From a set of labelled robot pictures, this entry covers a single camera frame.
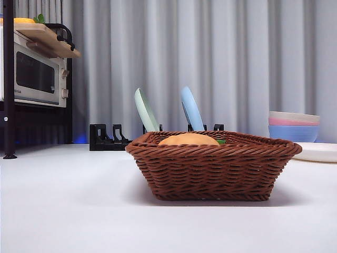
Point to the tan toy potato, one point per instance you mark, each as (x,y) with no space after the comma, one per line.
(188,139)

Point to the brown wicker basket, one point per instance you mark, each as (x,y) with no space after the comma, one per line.
(210,171)

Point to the pale green plate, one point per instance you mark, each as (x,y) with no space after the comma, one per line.
(146,113)

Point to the light blue plate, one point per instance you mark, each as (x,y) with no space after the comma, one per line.
(190,110)

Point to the black dish rack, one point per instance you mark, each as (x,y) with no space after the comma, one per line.
(105,142)

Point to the grey curtain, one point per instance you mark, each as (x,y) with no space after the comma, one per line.
(210,52)

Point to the pink bowl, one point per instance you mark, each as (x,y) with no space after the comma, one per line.
(289,122)

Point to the blue bowl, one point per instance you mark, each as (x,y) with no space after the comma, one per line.
(292,133)

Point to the white toaster oven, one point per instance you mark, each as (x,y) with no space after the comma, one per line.
(34,73)

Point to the cream white plate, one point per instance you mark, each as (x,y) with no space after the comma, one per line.
(318,153)

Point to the wooden cutting board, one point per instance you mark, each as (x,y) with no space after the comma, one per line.
(37,33)

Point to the green toy leaf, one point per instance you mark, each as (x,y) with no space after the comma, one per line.
(39,18)

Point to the yellow toy fruit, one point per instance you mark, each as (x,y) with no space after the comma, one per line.
(22,20)

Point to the black curved metal rail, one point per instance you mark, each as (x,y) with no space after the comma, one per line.
(67,33)

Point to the black shelf frame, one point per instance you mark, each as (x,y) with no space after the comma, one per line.
(8,79)

